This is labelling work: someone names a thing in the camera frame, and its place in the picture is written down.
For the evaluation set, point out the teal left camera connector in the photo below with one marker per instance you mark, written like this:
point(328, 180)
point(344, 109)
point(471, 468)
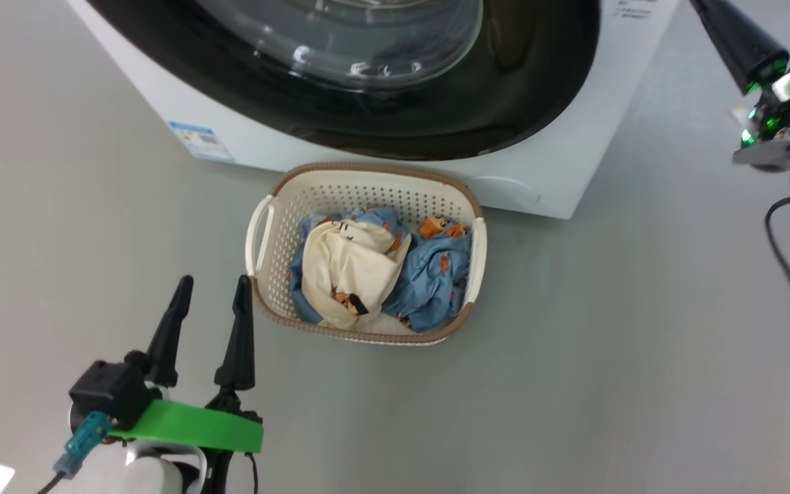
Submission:
point(83, 442)

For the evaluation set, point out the cream garment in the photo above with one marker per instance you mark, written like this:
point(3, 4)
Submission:
point(347, 264)

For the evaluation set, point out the blue energy label sticker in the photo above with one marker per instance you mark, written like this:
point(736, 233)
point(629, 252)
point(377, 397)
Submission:
point(199, 140)

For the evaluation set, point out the white front-load washing machine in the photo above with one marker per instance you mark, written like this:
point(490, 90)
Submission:
point(573, 137)

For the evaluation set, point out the cream perforated laundry basket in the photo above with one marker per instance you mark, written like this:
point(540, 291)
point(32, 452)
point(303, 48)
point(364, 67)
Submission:
point(361, 189)

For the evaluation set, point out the black round glass washer door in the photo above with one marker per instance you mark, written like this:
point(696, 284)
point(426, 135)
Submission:
point(518, 82)

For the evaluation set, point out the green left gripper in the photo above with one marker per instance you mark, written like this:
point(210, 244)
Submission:
point(189, 425)

